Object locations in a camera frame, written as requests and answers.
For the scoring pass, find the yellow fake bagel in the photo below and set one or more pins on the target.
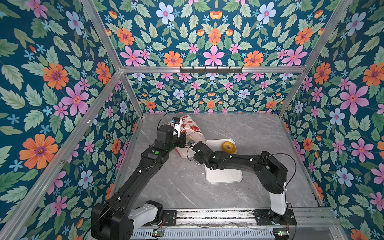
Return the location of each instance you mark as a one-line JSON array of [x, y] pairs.
[[228, 147]]

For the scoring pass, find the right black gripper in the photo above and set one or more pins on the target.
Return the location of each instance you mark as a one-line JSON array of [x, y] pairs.
[[197, 157]]

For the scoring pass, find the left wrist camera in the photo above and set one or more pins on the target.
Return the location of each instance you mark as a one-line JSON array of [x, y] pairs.
[[177, 122]]

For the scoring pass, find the red white paper bag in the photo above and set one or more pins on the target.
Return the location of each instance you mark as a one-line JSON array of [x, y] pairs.
[[194, 135]]

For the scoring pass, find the white rectangular tray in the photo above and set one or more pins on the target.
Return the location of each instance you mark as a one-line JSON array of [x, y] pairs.
[[222, 176]]

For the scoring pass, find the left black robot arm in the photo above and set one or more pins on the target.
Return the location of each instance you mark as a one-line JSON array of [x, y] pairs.
[[117, 219]]

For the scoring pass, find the black hook rack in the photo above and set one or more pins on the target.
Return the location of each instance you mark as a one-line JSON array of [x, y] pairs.
[[210, 70]]

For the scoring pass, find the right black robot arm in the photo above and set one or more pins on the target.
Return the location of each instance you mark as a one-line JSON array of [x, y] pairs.
[[272, 174]]

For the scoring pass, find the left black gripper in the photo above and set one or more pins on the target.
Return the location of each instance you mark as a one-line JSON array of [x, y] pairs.
[[182, 143]]

